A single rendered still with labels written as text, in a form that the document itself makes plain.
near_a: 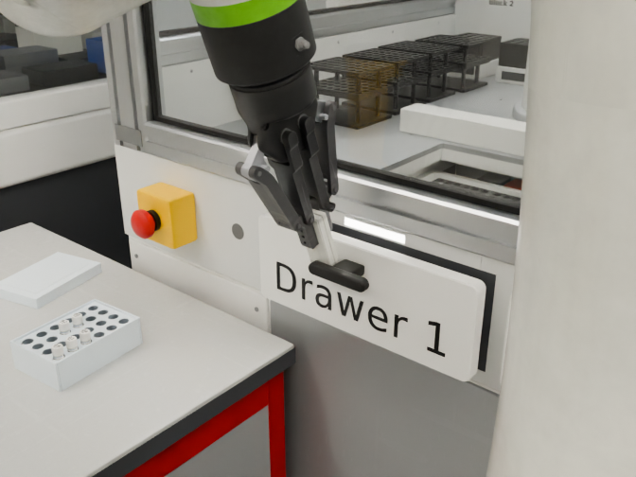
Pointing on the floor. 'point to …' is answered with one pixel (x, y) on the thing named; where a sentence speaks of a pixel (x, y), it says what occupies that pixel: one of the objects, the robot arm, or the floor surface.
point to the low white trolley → (142, 383)
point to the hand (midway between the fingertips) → (318, 238)
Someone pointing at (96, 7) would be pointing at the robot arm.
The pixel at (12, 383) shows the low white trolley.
